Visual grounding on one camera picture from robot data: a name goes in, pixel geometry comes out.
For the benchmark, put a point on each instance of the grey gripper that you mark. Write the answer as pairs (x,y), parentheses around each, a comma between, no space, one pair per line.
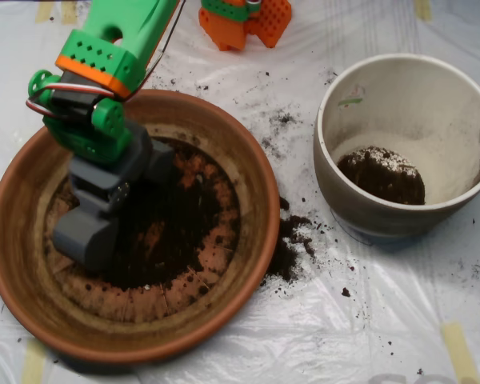
(91,206)

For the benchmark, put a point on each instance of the dark soil pile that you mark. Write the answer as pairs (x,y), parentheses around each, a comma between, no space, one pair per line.
(164,248)

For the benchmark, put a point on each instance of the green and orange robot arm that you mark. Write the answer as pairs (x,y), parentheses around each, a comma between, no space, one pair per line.
(136,24)

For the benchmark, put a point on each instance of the orange honeycomb robot base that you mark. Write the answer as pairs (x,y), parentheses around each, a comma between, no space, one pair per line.
(274,20)

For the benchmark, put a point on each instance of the terracotta plant saucer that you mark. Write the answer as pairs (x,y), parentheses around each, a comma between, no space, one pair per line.
(20,240)

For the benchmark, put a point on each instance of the spilled soil heap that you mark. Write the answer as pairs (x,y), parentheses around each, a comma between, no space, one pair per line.
(286,256)

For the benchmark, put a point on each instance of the small dark brown food crumb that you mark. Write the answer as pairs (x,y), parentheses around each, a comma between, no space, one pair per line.
(345,292)

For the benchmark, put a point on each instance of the white ceramic pot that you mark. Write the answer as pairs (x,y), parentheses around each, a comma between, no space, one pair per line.
(424,100)

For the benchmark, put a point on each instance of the beige masking tape strip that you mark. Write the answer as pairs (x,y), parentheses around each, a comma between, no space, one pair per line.
(422,10)
(33,364)
(460,352)
(44,12)
(69,14)

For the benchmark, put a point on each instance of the clear plastic cover sheet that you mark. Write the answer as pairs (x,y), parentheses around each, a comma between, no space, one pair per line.
(344,340)

